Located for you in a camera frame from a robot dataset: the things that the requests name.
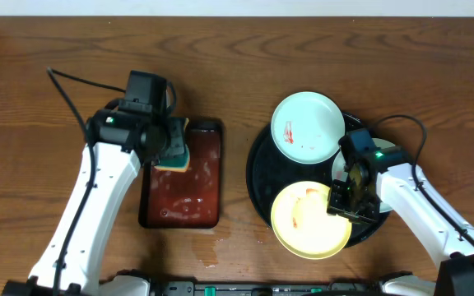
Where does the mint green plate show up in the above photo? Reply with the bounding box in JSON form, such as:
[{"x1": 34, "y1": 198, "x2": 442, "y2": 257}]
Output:
[
  {"x1": 331, "y1": 138, "x2": 394, "y2": 213},
  {"x1": 270, "y1": 91, "x2": 346, "y2": 164}
]

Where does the green orange sponge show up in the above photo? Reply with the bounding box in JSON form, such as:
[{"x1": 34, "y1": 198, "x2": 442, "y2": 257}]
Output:
[{"x1": 154, "y1": 118, "x2": 190, "y2": 173}]

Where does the yellow plate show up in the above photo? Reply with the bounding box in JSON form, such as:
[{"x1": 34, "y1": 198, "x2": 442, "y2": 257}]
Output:
[{"x1": 271, "y1": 181, "x2": 352, "y2": 260}]

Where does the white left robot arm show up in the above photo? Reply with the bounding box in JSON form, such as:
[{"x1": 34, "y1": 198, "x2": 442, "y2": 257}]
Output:
[{"x1": 2, "y1": 109, "x2": 188, "y2": 295}]

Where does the black rectangular water tray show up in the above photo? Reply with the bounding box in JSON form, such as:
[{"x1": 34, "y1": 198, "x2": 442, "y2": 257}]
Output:
[{"x1": 138, "y1": 119, "x2": 224, "y2": 229}]

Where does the black round tray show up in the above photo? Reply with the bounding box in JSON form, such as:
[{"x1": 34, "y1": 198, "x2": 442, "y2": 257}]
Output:
[{"x1": 246, "y1": 112, "x2": 390, "y2": 248}]

